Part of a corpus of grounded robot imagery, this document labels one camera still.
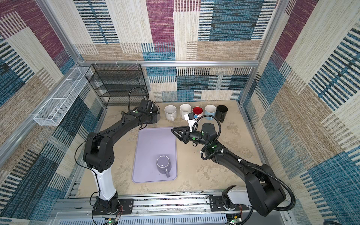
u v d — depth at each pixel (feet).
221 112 3.35
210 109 3.40
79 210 2.53
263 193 1.36
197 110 3.48
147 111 2.50
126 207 2.41
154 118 2.85
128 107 2.55
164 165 2.62
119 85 3.61
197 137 2.21
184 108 3.45
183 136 2.18
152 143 3.19
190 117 2.21
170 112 3.45
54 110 2.35
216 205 2.39
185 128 2.26
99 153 1.67
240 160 1.61
